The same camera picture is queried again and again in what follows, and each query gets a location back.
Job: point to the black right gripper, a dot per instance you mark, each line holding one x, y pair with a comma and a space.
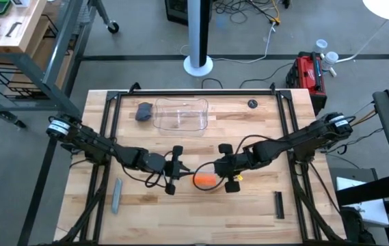
243, 160

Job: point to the clear plastic bin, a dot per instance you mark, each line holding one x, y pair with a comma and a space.
180, 114

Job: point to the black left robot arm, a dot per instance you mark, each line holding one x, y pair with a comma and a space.
95, 143

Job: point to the orange elastic bandage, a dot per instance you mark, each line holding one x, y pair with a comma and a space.
205, 180

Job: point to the black bent hex key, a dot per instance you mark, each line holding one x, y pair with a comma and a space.
12, 30

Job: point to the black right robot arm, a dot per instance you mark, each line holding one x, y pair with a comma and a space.
300, 138

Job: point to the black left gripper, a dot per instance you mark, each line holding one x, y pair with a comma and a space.
153, 162

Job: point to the black floor box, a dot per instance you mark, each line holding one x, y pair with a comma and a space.
177, 12

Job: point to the white paper sheet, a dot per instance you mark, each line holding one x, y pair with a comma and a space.
368, 212

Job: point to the large white plastic jar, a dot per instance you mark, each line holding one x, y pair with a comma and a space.
330, 61

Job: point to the black round table grommet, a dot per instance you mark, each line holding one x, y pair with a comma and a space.
252, 104

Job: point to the dark grey cloth roll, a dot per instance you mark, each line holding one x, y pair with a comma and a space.
143, 111

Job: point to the black table frame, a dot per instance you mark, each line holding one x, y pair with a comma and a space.
197, 92

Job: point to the red tool bag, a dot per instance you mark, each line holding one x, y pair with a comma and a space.
307, 77

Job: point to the small white plastic jar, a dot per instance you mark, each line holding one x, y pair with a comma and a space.
321, 46

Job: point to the grey metal bar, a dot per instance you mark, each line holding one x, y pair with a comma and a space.
116, 196

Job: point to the black plastic strip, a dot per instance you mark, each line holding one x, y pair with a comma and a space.
279, 205

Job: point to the black caster wheel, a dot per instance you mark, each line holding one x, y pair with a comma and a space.
113, 27

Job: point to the white pole on round base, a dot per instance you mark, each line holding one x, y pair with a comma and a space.
196, 34

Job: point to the small yellow tag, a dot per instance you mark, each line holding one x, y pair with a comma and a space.
239, 177

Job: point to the black bag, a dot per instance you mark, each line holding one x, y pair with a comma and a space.
356, 225

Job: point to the wooden workbench with metal frame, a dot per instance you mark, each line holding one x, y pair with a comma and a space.
9, 37

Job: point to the small white box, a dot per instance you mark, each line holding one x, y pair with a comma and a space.
20, 2

